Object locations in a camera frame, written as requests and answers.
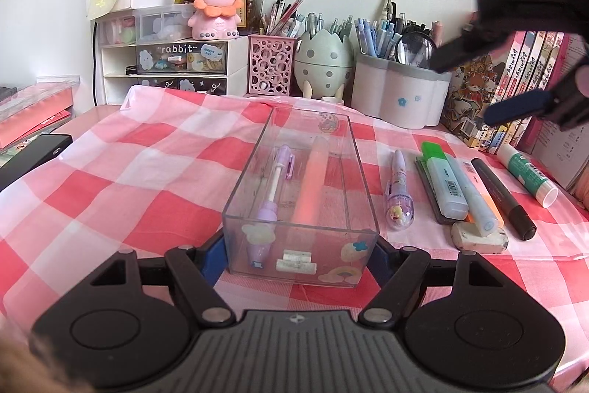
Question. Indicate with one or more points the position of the black flat device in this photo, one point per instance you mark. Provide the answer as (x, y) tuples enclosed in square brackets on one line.
[(32, 153)]

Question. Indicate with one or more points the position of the illustrated book set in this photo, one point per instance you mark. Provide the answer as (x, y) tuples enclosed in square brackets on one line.
[(474, 98)]

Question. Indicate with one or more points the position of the clear small drawer organizer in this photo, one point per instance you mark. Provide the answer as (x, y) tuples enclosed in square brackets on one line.
[(156, 22)]

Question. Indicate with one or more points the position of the black magnifying glass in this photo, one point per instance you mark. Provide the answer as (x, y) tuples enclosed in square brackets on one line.
[(416, 50)]

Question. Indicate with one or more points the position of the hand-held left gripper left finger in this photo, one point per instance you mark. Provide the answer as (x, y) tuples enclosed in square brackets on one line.
[(212, 260)]

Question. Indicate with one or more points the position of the clear plastic stationery box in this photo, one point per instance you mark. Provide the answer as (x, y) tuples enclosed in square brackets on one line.
[(333, 199)]

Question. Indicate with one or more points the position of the pink mesh pen holder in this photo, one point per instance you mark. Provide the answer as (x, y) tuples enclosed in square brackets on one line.
[(271, 66)]

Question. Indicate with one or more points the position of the pink printed box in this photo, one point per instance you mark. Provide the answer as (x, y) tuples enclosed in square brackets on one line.
[(561, 153)]

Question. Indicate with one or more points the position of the orange highlighter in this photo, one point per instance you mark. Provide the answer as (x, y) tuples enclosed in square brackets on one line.
[(490, 202)]

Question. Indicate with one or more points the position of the green egg-shaped pen holder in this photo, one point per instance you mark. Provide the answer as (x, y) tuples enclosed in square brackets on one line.
[(322, 66)]

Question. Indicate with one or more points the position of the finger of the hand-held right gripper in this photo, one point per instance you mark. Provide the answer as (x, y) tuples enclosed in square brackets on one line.
[(464, 47), (517, 106)]

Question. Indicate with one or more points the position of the white eraser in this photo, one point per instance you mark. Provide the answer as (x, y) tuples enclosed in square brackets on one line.
[(469, 240)]

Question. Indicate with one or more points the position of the purple and white pen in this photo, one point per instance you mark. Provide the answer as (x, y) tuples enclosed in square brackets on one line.
[(277, 186)]

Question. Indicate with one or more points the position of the white desktop drawer unit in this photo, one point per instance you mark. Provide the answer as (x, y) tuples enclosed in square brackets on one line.
[(235, 66)]

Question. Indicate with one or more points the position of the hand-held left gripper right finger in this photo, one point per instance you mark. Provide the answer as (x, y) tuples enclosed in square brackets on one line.
[(376, 256)]

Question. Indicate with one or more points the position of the red and pink checkered tablecloth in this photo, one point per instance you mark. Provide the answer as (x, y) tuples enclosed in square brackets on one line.
[(138, 172)]

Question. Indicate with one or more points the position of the black marker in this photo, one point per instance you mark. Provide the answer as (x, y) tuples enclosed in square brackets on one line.
[(504, 199)]

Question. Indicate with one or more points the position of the green highlighter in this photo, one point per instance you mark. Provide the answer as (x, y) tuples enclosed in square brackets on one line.
[(444, 186)]

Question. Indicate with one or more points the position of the grey and white flower-shaped pen holder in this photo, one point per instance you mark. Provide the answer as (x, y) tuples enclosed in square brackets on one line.
[(391, 98)]

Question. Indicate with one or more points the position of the dark pencil lead case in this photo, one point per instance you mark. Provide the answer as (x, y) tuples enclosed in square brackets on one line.
[(428, 190)]

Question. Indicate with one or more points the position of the green and white glue stick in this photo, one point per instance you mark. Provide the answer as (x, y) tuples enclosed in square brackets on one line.
[(524, 172)]

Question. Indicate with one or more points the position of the bundle of pens in egg holder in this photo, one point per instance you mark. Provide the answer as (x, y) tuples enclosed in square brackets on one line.
[(322, 24)]

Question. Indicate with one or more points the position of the bundle of pens in mesh holder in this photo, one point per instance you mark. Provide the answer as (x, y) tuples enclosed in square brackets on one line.
[(285, 13)]

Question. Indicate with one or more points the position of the glass plant vase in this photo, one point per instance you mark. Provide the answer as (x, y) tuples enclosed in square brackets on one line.
[(254, 8)]

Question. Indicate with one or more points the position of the pale pink highlighter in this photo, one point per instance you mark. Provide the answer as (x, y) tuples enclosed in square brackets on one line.
[(313, 181)]

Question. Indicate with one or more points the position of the purple cartoon pen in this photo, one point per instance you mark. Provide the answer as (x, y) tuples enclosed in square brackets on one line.
[(398, 172)]

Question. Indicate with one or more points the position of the bundle of pens in flower-shaped holder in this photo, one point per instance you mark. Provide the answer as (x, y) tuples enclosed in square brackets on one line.
[(377, 34)]

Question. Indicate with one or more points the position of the pale blue highlighter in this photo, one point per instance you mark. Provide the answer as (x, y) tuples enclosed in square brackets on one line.
[(474, 199)]

